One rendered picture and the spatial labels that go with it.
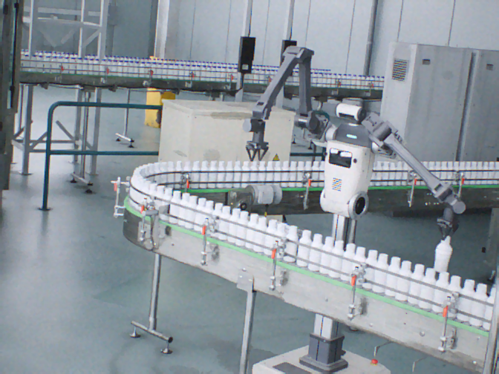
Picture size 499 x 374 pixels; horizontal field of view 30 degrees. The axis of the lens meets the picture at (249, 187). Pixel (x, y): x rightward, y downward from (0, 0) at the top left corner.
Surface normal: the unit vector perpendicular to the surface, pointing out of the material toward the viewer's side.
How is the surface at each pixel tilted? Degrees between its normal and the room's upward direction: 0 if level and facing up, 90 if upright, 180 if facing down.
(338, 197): 90
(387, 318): 90
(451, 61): 90
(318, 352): 90
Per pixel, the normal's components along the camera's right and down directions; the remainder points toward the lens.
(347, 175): -0.66, 0.08
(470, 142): 0.50, 0.22
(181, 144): -0.87, 0.01
